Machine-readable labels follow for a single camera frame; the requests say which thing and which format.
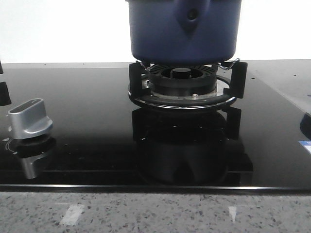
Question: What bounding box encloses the black pot support grate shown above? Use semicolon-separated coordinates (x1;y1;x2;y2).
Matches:
128;59;248;111

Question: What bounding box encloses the blue cooking pot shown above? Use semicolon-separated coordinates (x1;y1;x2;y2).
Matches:
127;0;242;65

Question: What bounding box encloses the black gas stove burner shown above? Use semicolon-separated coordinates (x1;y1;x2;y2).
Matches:
149;65;217;96

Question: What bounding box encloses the black glass cooktop panel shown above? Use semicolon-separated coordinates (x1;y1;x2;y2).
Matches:
0;60;311;194

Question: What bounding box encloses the silver stove control knob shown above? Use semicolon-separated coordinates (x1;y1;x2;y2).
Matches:
8;98;53;140

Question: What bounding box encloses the black left burner grate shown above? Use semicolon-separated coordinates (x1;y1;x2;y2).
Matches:
0;60;12;107

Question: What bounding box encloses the blue white cooktop sticker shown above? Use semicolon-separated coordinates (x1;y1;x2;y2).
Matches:
299;141;311;154

